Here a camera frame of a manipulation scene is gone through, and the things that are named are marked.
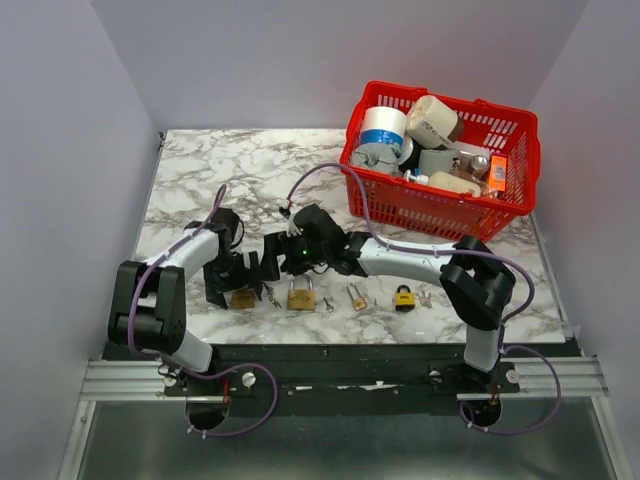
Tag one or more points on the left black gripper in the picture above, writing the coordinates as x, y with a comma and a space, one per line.
217, 287

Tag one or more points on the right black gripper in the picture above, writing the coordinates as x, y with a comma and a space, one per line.
275, 245

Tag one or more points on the brass padlock with key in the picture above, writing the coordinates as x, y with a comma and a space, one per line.
243, 299

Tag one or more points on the dark keys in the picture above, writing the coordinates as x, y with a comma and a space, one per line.
272, 297

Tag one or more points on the silver padlock key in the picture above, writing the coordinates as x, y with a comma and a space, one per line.
328, 306

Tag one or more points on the small brass long-shackle padlock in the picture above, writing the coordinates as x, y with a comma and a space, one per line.
359, 302

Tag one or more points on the yellow padlock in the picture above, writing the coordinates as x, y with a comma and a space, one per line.
404, 300

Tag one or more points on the silver keys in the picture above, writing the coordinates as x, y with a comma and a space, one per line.
425, 300

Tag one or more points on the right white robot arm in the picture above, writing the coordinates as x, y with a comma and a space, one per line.
476, 282

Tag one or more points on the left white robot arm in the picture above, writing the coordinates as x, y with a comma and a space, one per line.
148, 310

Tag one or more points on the red plastic basket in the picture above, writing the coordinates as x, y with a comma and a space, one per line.
511, 132

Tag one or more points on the grey cloth bundle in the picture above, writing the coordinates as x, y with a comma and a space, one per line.
378, 157

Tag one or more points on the white tape roll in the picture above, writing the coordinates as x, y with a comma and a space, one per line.
384, 125

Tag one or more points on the beige bottle in basket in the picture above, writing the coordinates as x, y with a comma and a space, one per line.
446, 181

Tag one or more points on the beige foam roll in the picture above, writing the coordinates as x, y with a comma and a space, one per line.
433, 124

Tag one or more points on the metal can in basket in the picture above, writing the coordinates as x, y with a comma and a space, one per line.
479, 165

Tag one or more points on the orange small box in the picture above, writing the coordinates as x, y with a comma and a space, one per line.
497, 173

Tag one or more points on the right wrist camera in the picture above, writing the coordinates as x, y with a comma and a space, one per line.
288, 213

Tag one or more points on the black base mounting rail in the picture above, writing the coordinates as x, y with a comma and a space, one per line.
315, 381

